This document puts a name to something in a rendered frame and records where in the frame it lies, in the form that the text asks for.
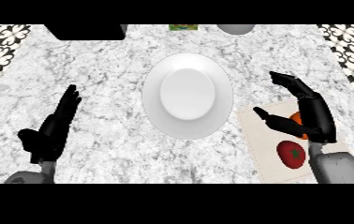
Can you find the grey round object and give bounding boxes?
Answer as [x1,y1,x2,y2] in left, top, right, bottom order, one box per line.
[215,24,256,36]

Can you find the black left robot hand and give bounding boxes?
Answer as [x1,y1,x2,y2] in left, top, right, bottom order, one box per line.
[16,83,82,165]

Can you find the red tomato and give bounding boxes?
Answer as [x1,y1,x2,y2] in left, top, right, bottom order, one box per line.
[275,140,306,170]

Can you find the black appliance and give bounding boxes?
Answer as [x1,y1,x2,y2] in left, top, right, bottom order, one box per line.
[42,24,129,41]

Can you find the white oval plate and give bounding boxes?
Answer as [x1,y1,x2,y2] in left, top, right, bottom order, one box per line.
[141,52,234,141]

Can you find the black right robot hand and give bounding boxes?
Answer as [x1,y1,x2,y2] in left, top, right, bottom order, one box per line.
[252,70,339,144]

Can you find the green box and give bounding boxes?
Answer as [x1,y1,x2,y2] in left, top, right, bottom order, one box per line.
[166,24,199,32]

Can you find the beige placemat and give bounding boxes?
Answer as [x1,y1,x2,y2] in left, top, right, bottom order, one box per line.
[236,99,354,184]

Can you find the orange squash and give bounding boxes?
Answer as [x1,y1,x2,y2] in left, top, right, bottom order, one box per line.
[289,111,309,141]

